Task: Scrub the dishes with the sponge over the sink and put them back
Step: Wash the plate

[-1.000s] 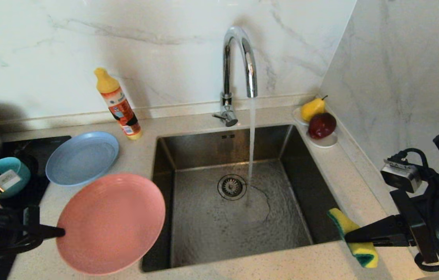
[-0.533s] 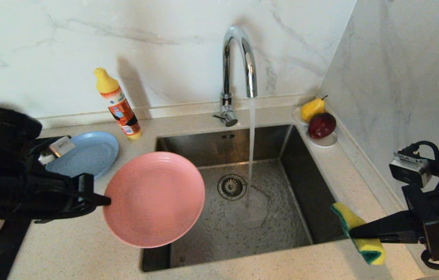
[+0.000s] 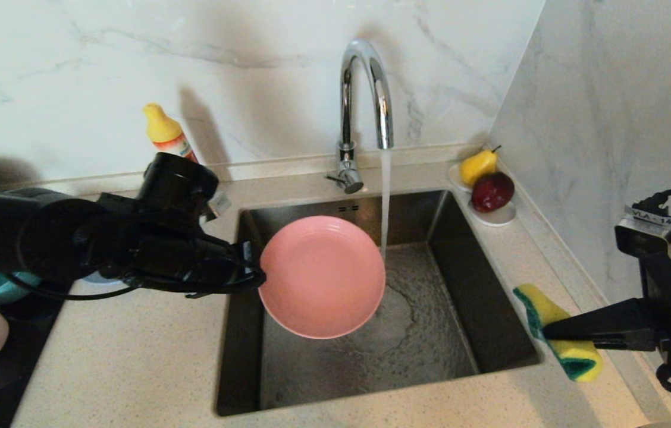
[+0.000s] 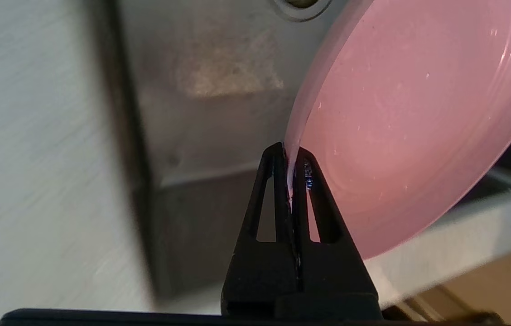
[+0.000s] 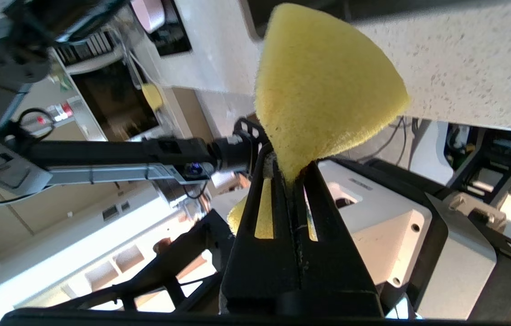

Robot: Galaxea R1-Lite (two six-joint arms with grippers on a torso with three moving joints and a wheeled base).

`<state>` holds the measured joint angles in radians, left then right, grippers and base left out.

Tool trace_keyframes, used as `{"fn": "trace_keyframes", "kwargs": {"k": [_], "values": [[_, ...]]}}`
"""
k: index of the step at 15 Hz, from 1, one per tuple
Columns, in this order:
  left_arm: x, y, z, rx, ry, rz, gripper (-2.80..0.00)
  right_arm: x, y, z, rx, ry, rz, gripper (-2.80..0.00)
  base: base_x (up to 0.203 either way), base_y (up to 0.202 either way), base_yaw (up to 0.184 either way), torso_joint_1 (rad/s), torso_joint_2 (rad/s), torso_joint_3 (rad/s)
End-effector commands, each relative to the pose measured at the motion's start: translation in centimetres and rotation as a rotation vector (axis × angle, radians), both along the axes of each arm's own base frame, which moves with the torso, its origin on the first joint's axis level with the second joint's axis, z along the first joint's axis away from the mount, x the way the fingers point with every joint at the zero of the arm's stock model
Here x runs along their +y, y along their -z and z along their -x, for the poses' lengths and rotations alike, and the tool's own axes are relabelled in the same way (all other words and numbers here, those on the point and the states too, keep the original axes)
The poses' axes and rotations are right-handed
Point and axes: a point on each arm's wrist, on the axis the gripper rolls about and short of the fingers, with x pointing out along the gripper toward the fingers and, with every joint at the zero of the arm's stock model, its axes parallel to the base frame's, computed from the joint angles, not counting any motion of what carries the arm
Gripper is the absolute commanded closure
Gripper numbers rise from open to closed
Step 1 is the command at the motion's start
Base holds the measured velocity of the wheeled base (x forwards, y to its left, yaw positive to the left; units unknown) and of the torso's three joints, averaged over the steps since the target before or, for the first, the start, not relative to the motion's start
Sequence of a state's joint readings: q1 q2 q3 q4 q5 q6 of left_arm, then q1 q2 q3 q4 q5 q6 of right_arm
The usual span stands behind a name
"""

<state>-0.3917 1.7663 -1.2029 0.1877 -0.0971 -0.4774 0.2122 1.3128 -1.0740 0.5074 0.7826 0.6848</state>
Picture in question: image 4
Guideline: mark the large salmon pink plate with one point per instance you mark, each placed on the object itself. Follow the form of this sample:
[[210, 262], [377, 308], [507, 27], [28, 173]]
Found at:
[[396, 136]]

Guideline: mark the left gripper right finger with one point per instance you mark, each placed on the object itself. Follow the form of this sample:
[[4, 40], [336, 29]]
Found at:
[[332, 276]]

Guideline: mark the stainless steel sink basin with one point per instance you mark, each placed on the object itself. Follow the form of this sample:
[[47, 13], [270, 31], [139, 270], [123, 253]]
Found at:
[[201, 136]]

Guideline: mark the round metal drain strainer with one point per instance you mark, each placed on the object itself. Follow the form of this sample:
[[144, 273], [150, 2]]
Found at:
[[303, 9]]

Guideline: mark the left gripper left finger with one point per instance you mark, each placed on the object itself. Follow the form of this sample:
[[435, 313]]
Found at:
[[260, 271]]

